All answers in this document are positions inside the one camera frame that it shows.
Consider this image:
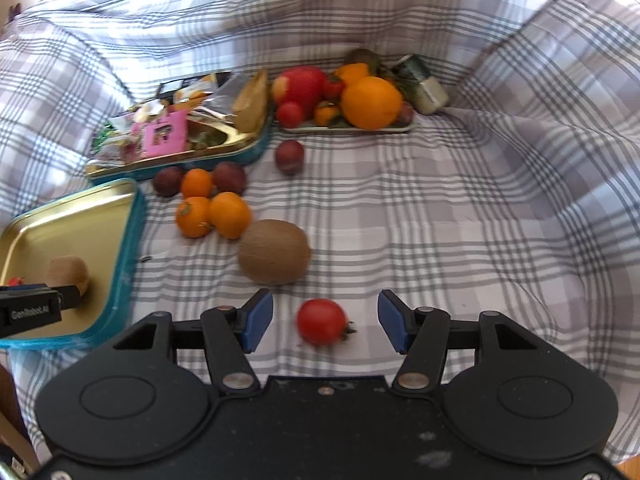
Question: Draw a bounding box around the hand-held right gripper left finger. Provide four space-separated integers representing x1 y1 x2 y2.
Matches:
101 288 275 396

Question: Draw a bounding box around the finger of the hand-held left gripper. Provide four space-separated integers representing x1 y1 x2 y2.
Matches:
0 283 84 339

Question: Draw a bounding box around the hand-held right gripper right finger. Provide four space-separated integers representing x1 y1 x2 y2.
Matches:
377 288 550 396

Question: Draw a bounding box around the brown kiwi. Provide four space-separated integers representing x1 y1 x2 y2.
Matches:
347 48 382 69
46 255 91 307

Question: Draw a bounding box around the gold tin tray teal rim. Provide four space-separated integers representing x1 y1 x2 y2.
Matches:
0 178 149 352

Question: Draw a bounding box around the orange tangerine with stem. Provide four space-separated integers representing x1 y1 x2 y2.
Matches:
208 192 252 240

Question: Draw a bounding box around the grey plaid bedsheet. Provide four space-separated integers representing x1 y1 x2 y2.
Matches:
0 0 640 467

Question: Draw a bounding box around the gold tin of snacks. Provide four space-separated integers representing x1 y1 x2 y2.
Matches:
84 110 274 184

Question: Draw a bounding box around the green foil candy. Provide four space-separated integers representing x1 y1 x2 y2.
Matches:
93 124 118 153

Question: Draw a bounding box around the white fruit tray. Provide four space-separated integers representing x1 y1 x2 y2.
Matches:
276 109 417 134

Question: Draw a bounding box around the pink snack packet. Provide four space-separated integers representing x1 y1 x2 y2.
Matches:
142 110 189 156

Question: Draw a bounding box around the brown paper snack packet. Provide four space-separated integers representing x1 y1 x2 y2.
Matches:
232 69 271 134

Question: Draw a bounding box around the small orange tangerine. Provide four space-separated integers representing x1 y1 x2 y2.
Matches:
313 101 342 126

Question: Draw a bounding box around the large orange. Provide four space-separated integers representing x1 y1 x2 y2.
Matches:
340 75 404 130

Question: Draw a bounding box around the silver foil snack packet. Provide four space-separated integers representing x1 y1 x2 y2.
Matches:
199 76 251 122

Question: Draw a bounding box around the green and white can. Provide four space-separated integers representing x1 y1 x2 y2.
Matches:
392 54 449 115

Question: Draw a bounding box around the yellow snack packet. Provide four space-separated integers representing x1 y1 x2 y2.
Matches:
174 87 212 105

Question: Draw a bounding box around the red apple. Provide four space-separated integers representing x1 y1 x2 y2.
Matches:
272 65 327 114

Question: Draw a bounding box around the black snack packet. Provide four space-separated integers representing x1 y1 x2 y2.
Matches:
156 72 232 102

